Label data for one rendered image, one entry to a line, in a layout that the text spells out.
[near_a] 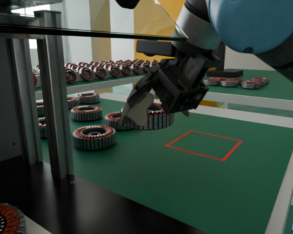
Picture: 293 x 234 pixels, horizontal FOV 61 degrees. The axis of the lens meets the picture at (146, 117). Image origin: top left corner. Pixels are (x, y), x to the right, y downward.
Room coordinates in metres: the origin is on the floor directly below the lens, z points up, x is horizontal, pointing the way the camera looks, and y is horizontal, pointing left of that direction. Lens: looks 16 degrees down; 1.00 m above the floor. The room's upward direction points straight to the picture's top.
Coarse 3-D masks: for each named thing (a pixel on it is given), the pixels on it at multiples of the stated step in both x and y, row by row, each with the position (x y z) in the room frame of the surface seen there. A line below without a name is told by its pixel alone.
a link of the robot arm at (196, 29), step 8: (184, 8) 0.38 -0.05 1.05; (184, 16) 0.38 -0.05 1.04; (192, 16) 0.37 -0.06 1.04; (184, 24) 0.38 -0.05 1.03; (192, 24) 0.37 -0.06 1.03; (200, 24) 0.36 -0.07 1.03; (208, 24) 0.36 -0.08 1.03; (184, 32) 0.38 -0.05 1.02; (192, 32) 0.37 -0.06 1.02; (200, 32) 0.36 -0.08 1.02; (208, 32) 0.36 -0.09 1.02; (192, 40) 0.37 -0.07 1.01; (200, 40) 0.37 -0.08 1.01; (208, 40) 0.37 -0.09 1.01; (216, 40) 0.38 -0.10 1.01; (200, 48) 0.38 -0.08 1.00; (208, 48) 0.38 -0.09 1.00
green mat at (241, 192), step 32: (192, 128) 0.76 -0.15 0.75; (224, 128) 0.76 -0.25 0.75; (256, 128) 0.76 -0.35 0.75; (288, 128) 0.76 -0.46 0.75; (96, 160) 0.52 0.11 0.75; (128, 160) 0.52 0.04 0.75; (160, 160) 0.52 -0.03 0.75; (192, 160) 0.52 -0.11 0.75; (256, 160) 0.52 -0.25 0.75; (288, 160) 0.52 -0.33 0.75; (128, 192) 0.39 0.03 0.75; (160, 192) 0.39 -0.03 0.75; (192, 192) 0.39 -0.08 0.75; (224, 192) 0.39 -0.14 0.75; (256, 192) 0.39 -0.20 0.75; (192, 224) 0.31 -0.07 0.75; (224, 224) 0.31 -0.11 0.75; (256, 224) 0.31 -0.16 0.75
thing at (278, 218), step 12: (108, 96) 1.32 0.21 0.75; (120, 96) 1.32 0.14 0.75; (204, 108) 1.04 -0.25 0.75; (216, 108) 1.04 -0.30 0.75; (252, 120) 0.85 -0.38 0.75; (264, 120) 0.85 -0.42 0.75; (276, 120) 0.85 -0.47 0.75; (288, 120) 0.85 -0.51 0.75; (288, 168) 0.49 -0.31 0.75; (288, 180) 0.44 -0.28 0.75; (288, 192) 0.39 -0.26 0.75; (276, 204) 0.36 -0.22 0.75; (288, 204) 0.36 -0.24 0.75; (276, 216) 0.33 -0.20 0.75; (276, 228) 0.30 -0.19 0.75
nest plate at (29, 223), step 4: (28, 220) 0.27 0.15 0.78; (28, 224) 0.27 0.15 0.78; (32, 224) 0.27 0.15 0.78; (36, 224) 0.27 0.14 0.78; (28, 228) 0.26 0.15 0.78; (32, 228) 0.26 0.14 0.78; (36, 228) 0.26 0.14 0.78; (40, 228) 0.26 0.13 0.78; (44, 228) 0.26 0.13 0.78; (28, 232) 0.25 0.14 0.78; (32, 232) 0.25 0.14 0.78; (36, 232) 0.25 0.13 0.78; (40, 232) 0.25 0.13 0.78; (44, 232) 0.25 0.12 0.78; (48, 232) 0.25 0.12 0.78
